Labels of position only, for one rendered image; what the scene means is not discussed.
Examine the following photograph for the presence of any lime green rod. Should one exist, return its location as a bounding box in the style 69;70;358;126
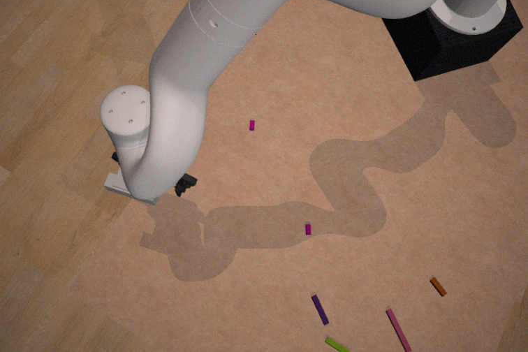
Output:
325;337;350;352

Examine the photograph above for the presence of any purple rod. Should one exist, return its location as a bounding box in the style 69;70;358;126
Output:
311;295;329;325

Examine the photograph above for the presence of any pink rod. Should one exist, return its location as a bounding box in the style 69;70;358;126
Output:
386;309;412;352

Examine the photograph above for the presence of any orange-brown rectangular bar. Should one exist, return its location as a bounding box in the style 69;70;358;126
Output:
430;277;447;297

